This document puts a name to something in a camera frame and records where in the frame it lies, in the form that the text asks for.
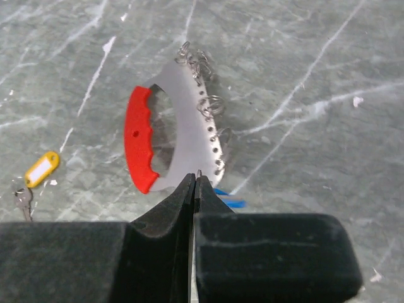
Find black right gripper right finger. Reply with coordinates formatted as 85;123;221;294
194;176;363;302

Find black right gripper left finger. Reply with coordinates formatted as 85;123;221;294
1;174;195;302

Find yellow key tag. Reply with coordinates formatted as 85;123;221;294
24;151;60;188

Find metal key holder red handle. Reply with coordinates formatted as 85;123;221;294
124;41;225;194

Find blue key tag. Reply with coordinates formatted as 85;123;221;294
214;188;246;208

